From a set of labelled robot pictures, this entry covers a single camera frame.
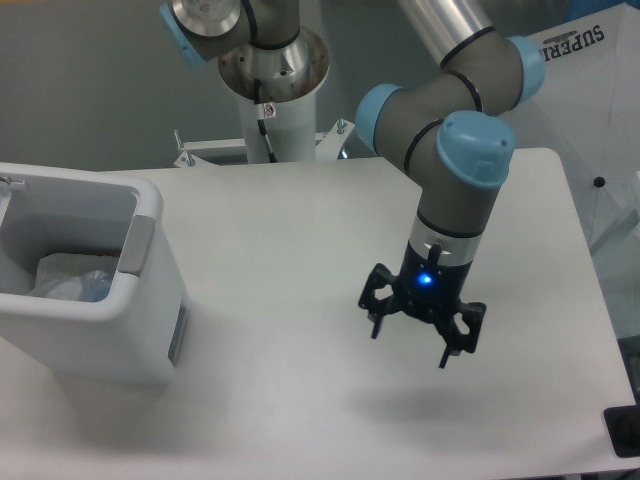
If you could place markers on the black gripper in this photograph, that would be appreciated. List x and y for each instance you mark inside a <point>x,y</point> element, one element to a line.
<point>430,290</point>

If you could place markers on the crushed clear plastic bottle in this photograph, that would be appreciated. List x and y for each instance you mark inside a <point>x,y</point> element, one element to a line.
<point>95,286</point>

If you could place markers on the clear plastic wrapper green print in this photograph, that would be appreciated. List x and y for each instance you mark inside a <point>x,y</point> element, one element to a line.
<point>57,276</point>

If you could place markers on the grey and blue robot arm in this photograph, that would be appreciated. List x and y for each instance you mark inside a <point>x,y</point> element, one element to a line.
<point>447,136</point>

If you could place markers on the white trash can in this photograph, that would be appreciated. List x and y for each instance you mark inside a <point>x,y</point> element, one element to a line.
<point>133,335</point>

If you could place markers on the white trash bag liner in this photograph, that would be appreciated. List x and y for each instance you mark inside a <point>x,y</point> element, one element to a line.
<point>103,262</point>

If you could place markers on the black device at table edge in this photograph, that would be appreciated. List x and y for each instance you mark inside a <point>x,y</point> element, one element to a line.
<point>623,427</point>

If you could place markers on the white umbrella with lettering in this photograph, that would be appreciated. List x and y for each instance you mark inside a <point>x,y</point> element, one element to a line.
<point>587,111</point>

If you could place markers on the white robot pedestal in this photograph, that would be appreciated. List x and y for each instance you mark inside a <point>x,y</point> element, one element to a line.
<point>272,132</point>

